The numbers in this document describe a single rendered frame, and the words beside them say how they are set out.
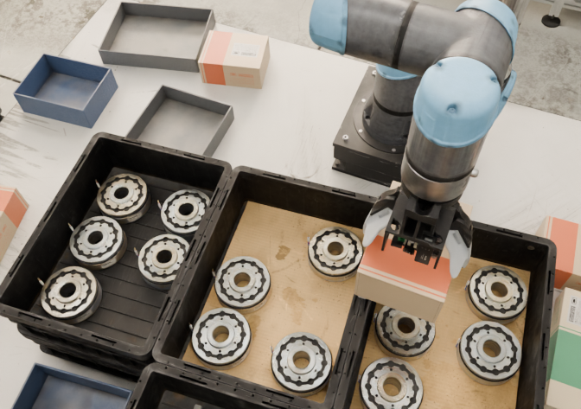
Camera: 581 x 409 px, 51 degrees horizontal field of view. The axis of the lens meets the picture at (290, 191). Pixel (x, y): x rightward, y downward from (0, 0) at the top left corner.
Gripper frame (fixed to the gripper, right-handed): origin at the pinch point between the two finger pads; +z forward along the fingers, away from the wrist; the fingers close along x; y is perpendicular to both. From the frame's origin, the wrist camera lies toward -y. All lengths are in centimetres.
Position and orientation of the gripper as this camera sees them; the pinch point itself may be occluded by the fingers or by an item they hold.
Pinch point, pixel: (414, 245)
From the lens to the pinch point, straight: 88.2
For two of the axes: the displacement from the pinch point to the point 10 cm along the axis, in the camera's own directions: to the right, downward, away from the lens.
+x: 9.2, 3.1, -2.4
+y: -3.9, 7.8, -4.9
